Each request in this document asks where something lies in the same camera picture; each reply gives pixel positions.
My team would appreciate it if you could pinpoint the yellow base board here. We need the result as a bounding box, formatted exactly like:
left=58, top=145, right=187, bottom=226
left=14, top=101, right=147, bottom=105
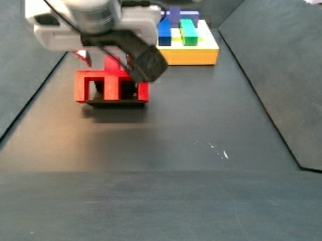
left=159, top=20, right=219, bottom=66

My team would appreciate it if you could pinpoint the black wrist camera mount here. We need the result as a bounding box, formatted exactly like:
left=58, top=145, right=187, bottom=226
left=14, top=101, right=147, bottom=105
left=80, top=30, right=167, bottom=83

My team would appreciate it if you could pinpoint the black bracket holder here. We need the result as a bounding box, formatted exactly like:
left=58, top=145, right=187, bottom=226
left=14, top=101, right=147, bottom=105
left=86, top=80, right=146, bottom=109

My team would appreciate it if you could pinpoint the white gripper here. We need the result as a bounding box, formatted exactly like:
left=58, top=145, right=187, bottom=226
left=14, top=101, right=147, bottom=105
left=24, top=0, right=162, bottom=51

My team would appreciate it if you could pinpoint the green long block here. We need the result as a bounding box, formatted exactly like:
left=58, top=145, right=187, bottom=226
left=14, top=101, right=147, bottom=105
left=179, top=19, right=199, bottom=46

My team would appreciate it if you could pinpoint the blue long block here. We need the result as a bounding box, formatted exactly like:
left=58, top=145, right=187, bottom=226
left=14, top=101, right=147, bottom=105
left=159, top=19, right=171, bottom=46

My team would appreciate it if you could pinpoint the red E-shaped block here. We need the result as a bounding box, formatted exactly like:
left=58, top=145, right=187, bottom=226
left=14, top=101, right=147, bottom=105
left=74, top=50, right=151, bottom=104

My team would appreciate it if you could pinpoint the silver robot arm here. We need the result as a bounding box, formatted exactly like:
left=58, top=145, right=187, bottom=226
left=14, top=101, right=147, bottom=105
left=24, top=0, right=162, bottom=51

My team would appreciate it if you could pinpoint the purple cross block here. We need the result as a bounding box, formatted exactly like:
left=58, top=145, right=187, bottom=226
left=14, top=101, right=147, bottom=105
left=165, top=6, right=201, bottom=28

